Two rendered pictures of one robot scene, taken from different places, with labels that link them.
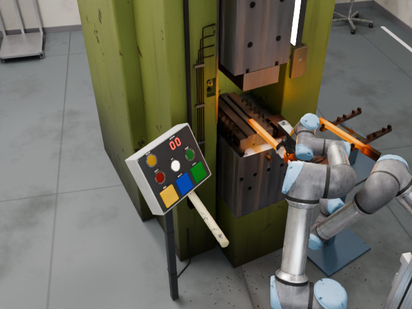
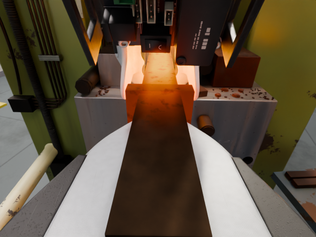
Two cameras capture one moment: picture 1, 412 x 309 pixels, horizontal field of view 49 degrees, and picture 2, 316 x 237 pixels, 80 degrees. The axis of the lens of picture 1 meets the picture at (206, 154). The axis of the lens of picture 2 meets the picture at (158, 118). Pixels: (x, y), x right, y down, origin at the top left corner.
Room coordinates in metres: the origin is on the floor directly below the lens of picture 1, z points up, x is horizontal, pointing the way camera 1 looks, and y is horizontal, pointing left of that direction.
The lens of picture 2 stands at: (1.57, -0.45, 1.07)
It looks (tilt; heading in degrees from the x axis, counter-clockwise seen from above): 32 degrees down; 26
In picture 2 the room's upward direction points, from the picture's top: 1 degrees clockwise
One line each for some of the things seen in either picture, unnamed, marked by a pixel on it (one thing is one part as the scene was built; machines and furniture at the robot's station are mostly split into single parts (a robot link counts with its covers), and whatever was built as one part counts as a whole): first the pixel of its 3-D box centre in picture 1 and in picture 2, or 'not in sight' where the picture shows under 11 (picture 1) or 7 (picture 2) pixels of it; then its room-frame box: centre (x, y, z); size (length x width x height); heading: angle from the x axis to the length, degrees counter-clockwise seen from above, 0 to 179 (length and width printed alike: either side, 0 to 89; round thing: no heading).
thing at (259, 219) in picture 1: (239, 205); not in sight; (2.12, -0.22, 0.23); 0.56 x 0.38 x 0.47; 26
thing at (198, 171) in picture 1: (197, 172); not in sight; (1.58, 0.04, 1.01); 0.07 x 0.05 x 0.07; 141
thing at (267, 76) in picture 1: (239, 60); not in sight; (2.09, -0.17, 1.32); 0.42 x 0.20 x 0.10; 26
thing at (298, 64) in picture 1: (298, 62); not in sight; (2.16, -0.49, 1.27); 0.09 x 0.02 x 0.17; 116
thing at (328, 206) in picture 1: (330, 202); not in sight; (1.40, -0.54, 0.98); 0.11 x 0.08 x 0.09; 26
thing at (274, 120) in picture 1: (278, 125); (227, 64); (2.03, -0.40, 0.95); 0.12 x 0.09 x 0.07; 26
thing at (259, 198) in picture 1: (242, 151); (166, 120); (2.12, -0.22, 0.69); 0.56 x 0.38 x 0.45; 26
